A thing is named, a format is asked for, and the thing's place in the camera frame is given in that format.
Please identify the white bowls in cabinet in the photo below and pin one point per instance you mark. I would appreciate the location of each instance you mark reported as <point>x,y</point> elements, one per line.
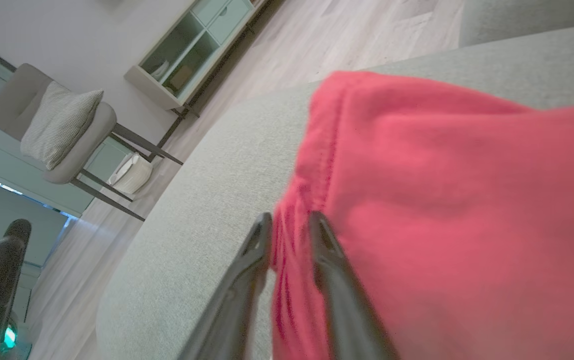
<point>159,70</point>

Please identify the checked grey pillow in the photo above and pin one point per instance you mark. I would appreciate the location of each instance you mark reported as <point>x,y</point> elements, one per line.
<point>59,125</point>

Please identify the large grey sofa seat cushion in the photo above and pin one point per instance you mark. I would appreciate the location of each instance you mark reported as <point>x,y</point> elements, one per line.
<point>532,17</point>

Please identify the red and white garment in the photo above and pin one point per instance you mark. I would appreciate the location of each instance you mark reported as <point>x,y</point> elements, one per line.
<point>467,225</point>

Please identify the beige chair dark legs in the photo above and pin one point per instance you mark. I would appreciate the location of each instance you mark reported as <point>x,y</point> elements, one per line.
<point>79,145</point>

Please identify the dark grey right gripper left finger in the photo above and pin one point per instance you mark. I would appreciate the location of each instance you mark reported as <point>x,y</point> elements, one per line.
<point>232,310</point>

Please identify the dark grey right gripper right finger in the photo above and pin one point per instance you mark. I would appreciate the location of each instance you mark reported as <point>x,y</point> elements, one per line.
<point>347,310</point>

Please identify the long cabinet with teal drawers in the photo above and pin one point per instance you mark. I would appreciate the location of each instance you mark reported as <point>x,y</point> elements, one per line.
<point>217,30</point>

